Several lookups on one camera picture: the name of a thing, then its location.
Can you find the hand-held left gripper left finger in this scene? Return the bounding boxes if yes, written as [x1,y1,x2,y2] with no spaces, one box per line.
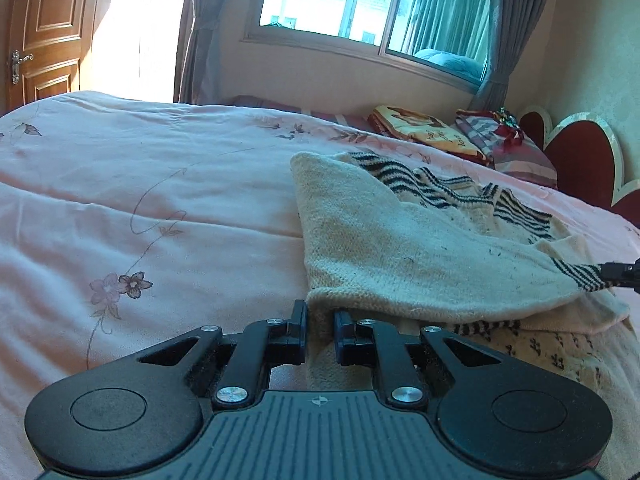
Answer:
[135,300,309,410]

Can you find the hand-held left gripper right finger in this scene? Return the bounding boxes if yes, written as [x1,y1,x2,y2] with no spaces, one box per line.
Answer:
[333,310,503,406]

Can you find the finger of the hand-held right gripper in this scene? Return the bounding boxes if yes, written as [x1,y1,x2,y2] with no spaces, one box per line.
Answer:
[600,258,640,291]

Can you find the cream knit sweater black stripes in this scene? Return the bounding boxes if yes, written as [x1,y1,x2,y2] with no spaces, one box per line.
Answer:
[290,151,640,411]

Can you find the red heart-shaped headboard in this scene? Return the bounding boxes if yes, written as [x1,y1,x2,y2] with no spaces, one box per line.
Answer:
[517,105,640,233]

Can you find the pink striped pillow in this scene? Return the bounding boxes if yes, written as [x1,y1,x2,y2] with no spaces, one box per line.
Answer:
[492,130,559,189]

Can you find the shiny red green decoration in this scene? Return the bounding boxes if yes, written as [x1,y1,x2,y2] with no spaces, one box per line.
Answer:
[494,108,525,150]

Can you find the pink floral duvet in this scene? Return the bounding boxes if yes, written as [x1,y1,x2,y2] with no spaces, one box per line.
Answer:
[0,91,640,480]

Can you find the folded striped plaid cloth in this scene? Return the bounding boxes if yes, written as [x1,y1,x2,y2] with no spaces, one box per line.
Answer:
[454,109,521,158]

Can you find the red striped bed sheet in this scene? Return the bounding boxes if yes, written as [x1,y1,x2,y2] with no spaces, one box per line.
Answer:
[220,94,381,136]

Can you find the folded yellow red printed blanket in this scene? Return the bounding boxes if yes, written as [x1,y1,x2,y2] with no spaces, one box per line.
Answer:
[367,105,496,168]

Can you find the grey curtain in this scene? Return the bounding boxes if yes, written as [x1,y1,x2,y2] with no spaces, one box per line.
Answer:
[470,0,559,113]
[172,0,273,106]

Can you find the teal quilt outside window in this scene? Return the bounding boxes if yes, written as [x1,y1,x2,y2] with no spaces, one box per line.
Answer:
[414,48,488,81]

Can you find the teal sheer curtain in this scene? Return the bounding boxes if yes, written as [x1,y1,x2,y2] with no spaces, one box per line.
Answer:
[407,0,493,61]

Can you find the sliding glass window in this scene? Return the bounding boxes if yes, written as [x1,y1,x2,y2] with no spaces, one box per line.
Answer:
[242,0,495,93]

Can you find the brown wooden door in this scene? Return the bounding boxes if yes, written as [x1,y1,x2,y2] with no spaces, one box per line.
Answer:
[0,0,108,116]

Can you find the metal door handle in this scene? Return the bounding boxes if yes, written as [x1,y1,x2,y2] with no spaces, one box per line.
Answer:
[11,50,35,84]

